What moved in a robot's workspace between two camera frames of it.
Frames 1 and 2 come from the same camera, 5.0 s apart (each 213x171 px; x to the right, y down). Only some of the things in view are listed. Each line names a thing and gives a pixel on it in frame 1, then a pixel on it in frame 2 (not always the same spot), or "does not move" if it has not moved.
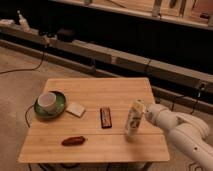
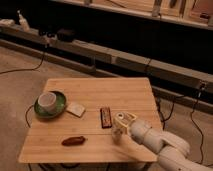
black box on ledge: [66, 35] does not move
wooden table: [103, 122] does not move
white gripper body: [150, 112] -> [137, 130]
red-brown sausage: [73, 141] does not move
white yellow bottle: [135, 117] -> [120, 129]
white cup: [48, 101] does not move
